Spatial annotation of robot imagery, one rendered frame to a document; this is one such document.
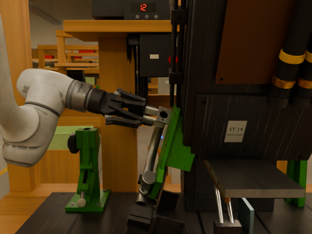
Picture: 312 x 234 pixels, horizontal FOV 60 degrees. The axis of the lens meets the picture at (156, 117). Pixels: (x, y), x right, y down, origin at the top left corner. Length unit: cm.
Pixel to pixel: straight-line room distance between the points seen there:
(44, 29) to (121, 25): 1054
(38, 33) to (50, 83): 1071
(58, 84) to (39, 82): 5
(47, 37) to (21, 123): 1071
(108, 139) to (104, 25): 44
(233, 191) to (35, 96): 57
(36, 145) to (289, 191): 60
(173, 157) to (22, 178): 73
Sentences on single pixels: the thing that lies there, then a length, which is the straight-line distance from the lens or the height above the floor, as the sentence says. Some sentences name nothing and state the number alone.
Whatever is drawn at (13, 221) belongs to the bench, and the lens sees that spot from 106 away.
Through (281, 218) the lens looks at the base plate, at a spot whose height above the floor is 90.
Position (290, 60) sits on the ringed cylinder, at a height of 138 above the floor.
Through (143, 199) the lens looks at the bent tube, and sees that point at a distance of 81.
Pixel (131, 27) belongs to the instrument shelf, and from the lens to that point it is 96.
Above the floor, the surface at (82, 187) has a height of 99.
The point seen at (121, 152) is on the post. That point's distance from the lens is 111.
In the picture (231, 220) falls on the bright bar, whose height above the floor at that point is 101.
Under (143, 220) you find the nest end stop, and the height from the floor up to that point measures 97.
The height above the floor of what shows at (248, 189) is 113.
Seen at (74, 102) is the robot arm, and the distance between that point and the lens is 81.
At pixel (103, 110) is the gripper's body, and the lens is 81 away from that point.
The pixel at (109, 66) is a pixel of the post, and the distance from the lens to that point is 108.
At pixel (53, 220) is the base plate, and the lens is 98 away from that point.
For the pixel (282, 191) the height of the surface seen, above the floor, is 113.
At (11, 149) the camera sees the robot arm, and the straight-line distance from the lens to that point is 78.
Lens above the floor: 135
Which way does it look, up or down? 8 degrees down
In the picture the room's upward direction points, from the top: straight up
